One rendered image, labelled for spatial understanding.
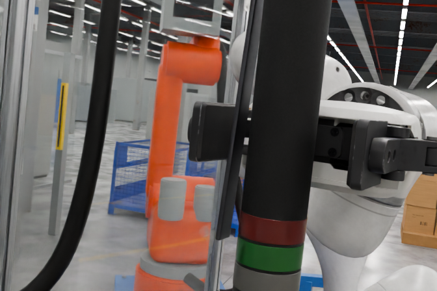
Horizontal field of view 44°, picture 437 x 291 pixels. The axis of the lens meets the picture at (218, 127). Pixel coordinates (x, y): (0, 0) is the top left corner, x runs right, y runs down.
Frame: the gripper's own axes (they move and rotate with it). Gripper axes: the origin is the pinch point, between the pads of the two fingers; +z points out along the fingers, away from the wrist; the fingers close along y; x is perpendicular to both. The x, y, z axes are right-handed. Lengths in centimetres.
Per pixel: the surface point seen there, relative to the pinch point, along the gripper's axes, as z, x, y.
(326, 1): 0.4, 6.9, -1.7
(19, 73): -44, 2, 71
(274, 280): 1.4, -6.5, -1.1
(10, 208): -44, -23, 70
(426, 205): -748, -114, 88
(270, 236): 1.6, -4.3, -0.7
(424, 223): -748, -138, 89
